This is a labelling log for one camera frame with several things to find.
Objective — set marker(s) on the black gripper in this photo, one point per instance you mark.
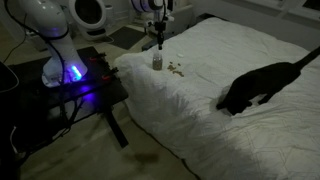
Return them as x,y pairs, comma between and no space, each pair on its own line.
160,28

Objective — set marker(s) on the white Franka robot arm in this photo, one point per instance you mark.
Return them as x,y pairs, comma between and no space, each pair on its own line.
46,20

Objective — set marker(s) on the small glass jar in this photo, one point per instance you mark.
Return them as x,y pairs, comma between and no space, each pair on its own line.
157,63

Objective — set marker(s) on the small white jar lid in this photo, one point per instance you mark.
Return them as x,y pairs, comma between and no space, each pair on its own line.
180,55

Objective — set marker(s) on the white armchair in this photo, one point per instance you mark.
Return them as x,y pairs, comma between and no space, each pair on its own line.
181,20

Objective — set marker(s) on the dark floor mat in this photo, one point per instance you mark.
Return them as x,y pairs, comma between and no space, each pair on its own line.
125,37

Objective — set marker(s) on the round white litter box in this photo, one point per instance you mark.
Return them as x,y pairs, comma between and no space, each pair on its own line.
108,16

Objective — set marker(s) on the red black clamp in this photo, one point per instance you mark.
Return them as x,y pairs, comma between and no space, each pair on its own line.
110,74
96,57

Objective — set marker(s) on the black robot table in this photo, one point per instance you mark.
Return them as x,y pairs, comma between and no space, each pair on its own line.
110,90

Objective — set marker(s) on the black cat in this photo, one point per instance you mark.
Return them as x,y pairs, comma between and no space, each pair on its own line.
260,83

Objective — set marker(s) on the white quilted duvet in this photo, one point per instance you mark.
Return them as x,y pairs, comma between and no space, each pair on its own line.
216,140

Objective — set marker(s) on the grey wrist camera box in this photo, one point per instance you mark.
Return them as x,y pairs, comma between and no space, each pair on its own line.
149,23

